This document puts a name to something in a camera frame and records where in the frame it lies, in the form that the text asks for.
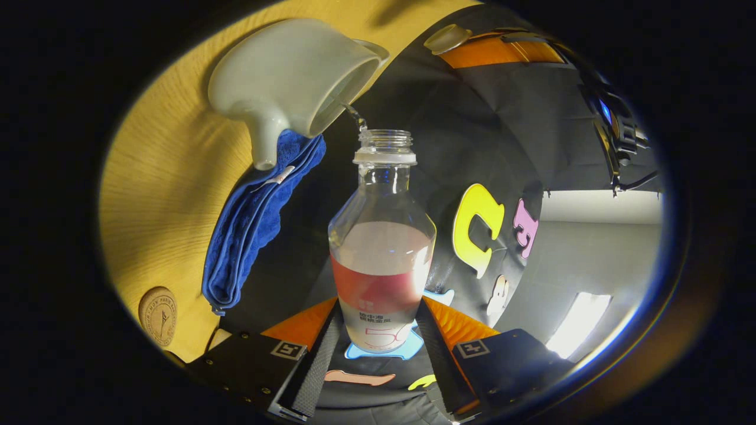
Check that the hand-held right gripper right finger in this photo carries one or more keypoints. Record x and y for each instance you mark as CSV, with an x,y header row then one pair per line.
x,y
440,360

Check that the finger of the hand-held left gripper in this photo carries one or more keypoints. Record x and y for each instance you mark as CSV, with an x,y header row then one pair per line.
x,y
502,53

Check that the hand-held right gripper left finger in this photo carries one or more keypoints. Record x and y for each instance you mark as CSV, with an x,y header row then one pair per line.
x,y
322,366

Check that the white blue-patterned teacup lid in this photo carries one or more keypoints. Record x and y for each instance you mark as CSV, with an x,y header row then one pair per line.
x,y
446,38

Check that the clear plastic water bottle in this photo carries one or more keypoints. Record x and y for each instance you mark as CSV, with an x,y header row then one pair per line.
x,y
381,265

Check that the round cork coaster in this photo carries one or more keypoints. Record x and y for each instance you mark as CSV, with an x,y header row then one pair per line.
x,y
158,317

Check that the white ceramic teacup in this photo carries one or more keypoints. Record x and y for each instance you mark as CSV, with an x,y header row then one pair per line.
x,y
283,71

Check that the black backdrop cloth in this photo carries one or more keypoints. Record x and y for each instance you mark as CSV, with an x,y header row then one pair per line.
x,y
502,136

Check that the blue folded towel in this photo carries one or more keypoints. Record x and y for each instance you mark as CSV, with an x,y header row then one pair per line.
x,y
254,230

